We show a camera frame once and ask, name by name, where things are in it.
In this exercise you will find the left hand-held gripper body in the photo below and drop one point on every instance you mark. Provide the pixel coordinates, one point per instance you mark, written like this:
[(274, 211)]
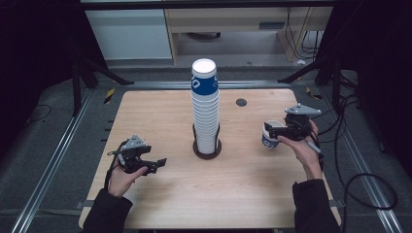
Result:
[(134, 155)]

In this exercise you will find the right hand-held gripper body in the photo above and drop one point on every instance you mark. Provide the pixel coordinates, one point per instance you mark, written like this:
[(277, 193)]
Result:
[(299, 127)]

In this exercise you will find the white and blue paper cup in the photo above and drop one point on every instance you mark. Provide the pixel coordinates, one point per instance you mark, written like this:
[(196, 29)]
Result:
[(268, 143)]

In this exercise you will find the black cup holder stand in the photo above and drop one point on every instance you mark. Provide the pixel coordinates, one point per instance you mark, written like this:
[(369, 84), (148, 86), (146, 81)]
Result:
[(207, 155)]

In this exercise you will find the stack of white paper cups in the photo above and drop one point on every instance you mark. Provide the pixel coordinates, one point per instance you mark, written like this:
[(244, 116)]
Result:
[(205, 110)]

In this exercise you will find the person's right hand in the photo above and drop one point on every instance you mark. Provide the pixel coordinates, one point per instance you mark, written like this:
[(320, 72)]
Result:
[(307, 155)]

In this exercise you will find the person's left hand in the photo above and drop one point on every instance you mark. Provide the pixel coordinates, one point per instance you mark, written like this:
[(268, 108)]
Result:
[(120, 184)]

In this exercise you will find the yellow and black floor tape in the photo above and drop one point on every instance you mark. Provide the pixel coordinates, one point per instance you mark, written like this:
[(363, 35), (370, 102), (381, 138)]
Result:
[(313, 93), (109, 95)]

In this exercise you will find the dark round table grommet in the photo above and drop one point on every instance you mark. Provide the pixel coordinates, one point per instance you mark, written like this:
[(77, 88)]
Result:
[(241, 102)]

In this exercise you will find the black stand legs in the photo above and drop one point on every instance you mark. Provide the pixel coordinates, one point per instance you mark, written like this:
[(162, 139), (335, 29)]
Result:
[(76, 87), (335, 81)]

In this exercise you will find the white cabinet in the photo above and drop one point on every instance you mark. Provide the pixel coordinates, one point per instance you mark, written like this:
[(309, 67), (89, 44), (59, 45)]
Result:
[(129, 34)]

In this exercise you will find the grey table bracket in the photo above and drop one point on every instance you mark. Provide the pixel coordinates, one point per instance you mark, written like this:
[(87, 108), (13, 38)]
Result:
[(86, 204), (338, 203)]

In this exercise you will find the metal floor rail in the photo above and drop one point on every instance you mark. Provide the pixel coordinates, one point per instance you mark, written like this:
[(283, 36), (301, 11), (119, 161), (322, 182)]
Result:
[(162, 84), (48, 171), (362, 168)]

